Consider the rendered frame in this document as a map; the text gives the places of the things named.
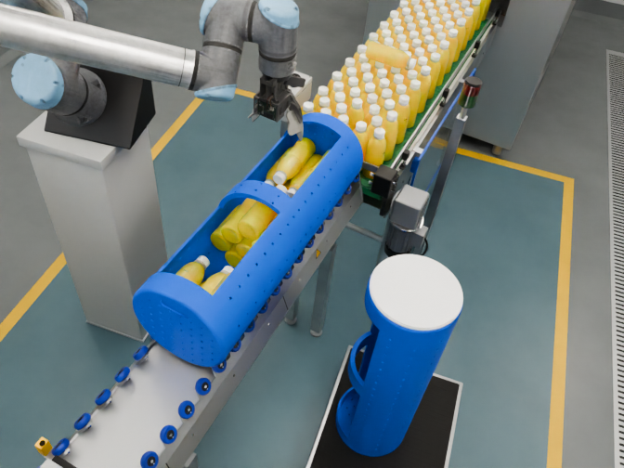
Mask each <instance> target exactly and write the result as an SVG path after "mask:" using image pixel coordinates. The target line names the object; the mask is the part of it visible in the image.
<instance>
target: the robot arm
mask: <svg viewBox="0 0 624 468"><path fill-rule="evenodd" d="M200 16H201V17H200V31H201V33H202V34H203V35H204V40H203V46H202V51H197V50H194V49H193V50H189V49H186V48H182V47H178V46H174V45H168V44H164V43H160V42H156V41H152V40H149V39H145V38H141V37H137V36H134V35H130V34H126V33H122V32H116V31H112V30H108V29H104V28H100V27H97V26H92V25H88V24H86V22H87V5H86V4H85V2H84V1H83V0H0V46H3V47H7V48H11V49H16V50H19V51H24V52H27V53H26V55H25V56H23V57H21V58H19V59H18V60H17V62H16V63H15V65H14V67H13V69H12V73H11V74H12V78H11V82H12V85H13V88H14V90H15V92H16V94H17V95H18V96H19V98H20V99H22V100H23V101H24V102H26V103H28V104H30V105H31V106H33V107H35V108H36V109H40V110H45V111H50V112H53V113H55V114H56V115H57V117H58V118H60V120H61V121H63V122H64V123H66V124H71V125H76V126H83V125H88V124H91V123H92V122H94V121H95V120H96V119H98V117H99V116H100V115H101V114H102V112H103V111H104V109H105V106H106V102H107V92H106V88H105V85H104V84H103V82H102V81H101V79H100V78H99V77H98V76H97V75H96V74H95V73H93V72H92V71H90V70H87V69H84V68H80V64H82V65H85V66H89V67H94V68H98V69H102V70H106V71H110V72H118V73H122V74H126V75H131V76H135V77H138V78H143V79H147V80H151V81H155V82H159V83H164V84H168V85H175V86H180V87H184V88H186V89H187V90H191V91H195V92H194V95H195V97H196V98H200V99H205V100H211V101H222V102H225V101H230V100H232V99H233V98H234V96H235V91H236V87H237V86H238V85H237V81H238V75H239V69H240V63H241V52H242V49H243V43H244V41H245V42H252V43H257V44H259V57H258V68H259V70H260V71H261V72H262V73H263V75H262V76H261V77H260V90H259V91H258V92H257V93H256V94H255V95H254V96H253V112H252V113H251V114H250V115H249V116H248V119H249V118H250V117H252V122H254V121H255V120H256V119H257V118H258V117H259V116H260V115H261V116H264V117H266V118H268V119H270V120H273V121H275V122H276V123H277V122H278V121H279V120H280V119H281V118H282V117H283V116H284V112H285V111H286V109H287V108H288V107H289V106H290V107H289V110H290V111H287V112H286V118H287V120H288V122H289V125H288V129H287V131H288V134H289V135H290V136H293V135H295V134H297V136H298V138H299V140H300V141H302V140H303V134H304V127H303V115H302V110H301V107H300V105H299V103H298V102H297V100H296V99H295V96H294V94H293V92H292V90H291V89H289V88H288V87H289V85H290V86H291V87H304V86H305V82H306V79H305V78H302V77H301V76H300V75H299V74H298V73H294V71H295V66H296V64H297V63H296V50H297V37H298V26H299V23H300V21H299V9H298V6H297V5H296V4H295V3H294V1H293V0H260V1H259V2H257V1H252V0H204V2H203V4H202V7H201V14H200ZM256 100H257V102H256V103H255V101H256Z"/></svg>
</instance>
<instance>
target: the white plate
mask: <svg viewBox="0 0 624 468"><path fill-rule="evenodd" d="M370 296H371V299H372V301H373V303H374V304H375V305H376V307H377V308H378V309H379V310H380V312H381V313H382V314H383V315H385V316H386V317H387V318H388V319H390V320H391V321H393V322H395V323H396V324H398V325H400V326H402V327H405V328H408V329H412V330H417V331H431V330H436V329H440V328H443V327H445V326H447V325H449V324H450V323H451V322H452V321H453V320H454V319H455V318H456V317H457V316H458V315H459V313H460V311H461V309H462V302H463V295H462V287H461V285H460V283H459V282H458V280H457V279H456V278H455V276H454V275H453V274H452V273H451V272H450V271H449V270H448V269H447V268H446V267H445V266H443V265H441V264H440V263H438V262H437V261H435V260H433V259H431V258H428V257H425V256H421V255H417V254H400V255H395V256H392V257H389V258H387V259H385V260H383V261H382V263H380V264H379V265H378V266H377V267H376V268H375V269H374V270H373V272H372V274H371V277H370Z"/></svg>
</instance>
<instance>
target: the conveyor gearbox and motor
mask: <svg viewBox="0 0 624 468"><path fill-rule="evenodd" d="M429 198H430V196H429V193H428V192H425V191H423V190H420V189H418V188H415V187H412V186H409V185H407V184H405V185H404V186H403V187H402V188H401V190H399V191H398V192H397V193H396V196H393V198H392V200H391V202H390V205H391V207H390V214H389V216H388V219H389V222H390V226H389V229H388V232H387V236H386V240H385V246H384V252H385V253H386V255H387V256H388V257H392V256H395V255H400V254H410V252H411V249H412V247H413V246H414V247H416V248H419V249H420V248H421V247H422V245H423V242H424V241H425V243H426V247H425V250H424V252H423V253H422V254H421V256H423V255H425V253H426V252H427V249H428V242H427V239H426V238H425V237H426V234H427V231H428V227H425V226H423V216H424V213H425V209H426V206H427V203H428V201H429Z"/></svg>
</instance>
